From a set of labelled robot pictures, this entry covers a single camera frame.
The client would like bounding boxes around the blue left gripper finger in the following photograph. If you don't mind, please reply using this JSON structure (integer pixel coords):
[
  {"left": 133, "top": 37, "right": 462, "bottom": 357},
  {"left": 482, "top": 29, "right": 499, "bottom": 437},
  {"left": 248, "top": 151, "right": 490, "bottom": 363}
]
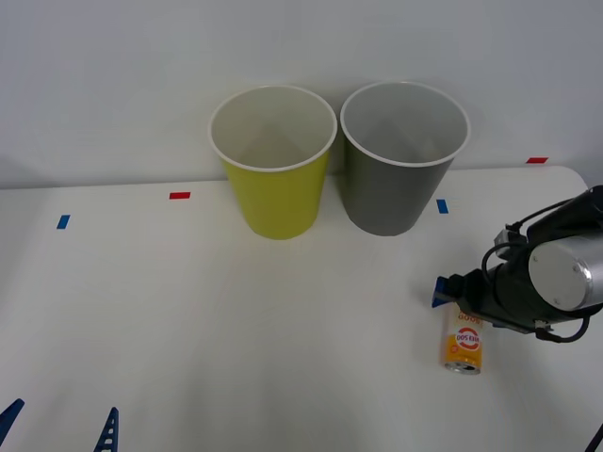
[
  {"left": 0, "top": 398, "right": 25, "bottom": 432},
  {"left": 91, "top": 407, "right": 121, "bottom": 452}
]

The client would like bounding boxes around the orange and white drink can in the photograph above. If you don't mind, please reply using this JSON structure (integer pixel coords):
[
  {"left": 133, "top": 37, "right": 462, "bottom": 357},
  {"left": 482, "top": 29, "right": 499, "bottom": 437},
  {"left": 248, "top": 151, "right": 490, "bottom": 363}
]
[{"left": 441, "top": 300, "right": 485, "bottom": 379}]

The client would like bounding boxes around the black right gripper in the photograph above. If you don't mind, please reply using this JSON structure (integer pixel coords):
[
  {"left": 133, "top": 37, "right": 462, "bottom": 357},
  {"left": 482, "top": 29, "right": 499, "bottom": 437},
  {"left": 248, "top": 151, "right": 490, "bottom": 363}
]
[{"left": 432, "top": 268, "right": 533, "bottom": 334}]

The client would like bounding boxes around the yellow-green plastic waste bin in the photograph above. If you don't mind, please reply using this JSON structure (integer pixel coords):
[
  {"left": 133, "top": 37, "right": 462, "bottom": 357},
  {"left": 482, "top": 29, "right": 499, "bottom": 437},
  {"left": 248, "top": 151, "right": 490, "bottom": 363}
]
[{"left": 207, "top": 84, "right": 339, "bottom": 241}]

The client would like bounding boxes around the grey plastic waste bin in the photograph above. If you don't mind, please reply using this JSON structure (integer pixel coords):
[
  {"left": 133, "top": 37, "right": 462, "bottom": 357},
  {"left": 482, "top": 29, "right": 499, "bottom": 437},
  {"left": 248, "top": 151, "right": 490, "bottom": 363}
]
[{"left": 339, "top": 80, "right": 472, "bottom": 237}]

